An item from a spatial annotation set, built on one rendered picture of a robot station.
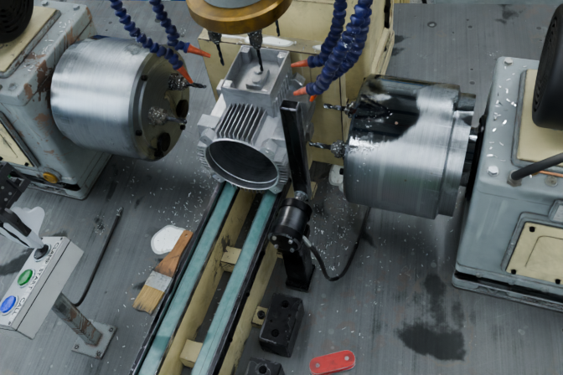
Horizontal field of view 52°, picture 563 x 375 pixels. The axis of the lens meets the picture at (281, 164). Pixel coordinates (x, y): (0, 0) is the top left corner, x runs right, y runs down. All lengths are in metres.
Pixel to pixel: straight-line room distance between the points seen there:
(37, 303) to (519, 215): 0.80
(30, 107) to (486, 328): 0.99
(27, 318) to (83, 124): 0.40
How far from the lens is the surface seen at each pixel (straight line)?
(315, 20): 1.24
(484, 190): 0.95
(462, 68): 1.62
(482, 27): 1.75
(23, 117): 1.30
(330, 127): 1.28
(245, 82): 1.15
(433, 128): 0.99
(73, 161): 1.41
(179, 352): 1.16
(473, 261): 1.15
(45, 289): 1.06
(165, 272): 1.29
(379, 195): 1.04
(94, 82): 1.20
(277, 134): 1.10
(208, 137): 1.10
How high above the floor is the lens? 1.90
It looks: 52 degrees down
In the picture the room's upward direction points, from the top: 11 degrees counter-clockwise
